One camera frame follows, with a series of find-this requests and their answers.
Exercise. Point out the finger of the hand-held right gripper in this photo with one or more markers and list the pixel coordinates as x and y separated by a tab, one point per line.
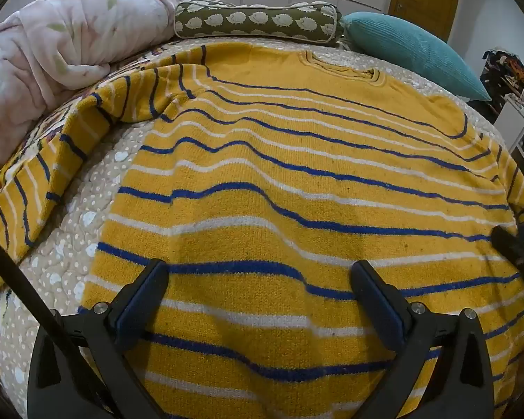
515	246

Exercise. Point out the white shelf unit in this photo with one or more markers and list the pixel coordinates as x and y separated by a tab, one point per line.
522	131

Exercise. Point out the olive hedgehog print bolster pillow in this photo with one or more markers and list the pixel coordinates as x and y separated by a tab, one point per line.
257	19

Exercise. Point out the yellow striped knit sweater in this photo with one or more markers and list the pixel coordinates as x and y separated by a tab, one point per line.
288	161

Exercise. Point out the beige dotted quilt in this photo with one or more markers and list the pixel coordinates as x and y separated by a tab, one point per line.
83	209

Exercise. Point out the teal ribbed pillow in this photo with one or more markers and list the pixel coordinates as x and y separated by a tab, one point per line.
410	52

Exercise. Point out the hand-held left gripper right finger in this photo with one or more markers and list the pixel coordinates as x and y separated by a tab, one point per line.
386	314

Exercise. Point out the pile of clutter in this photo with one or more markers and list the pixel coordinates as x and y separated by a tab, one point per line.
508	70

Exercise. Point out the pink floral duvet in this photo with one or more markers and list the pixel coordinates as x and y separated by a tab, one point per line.
48	52

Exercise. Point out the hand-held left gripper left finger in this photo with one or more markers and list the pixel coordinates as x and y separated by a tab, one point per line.
137	314

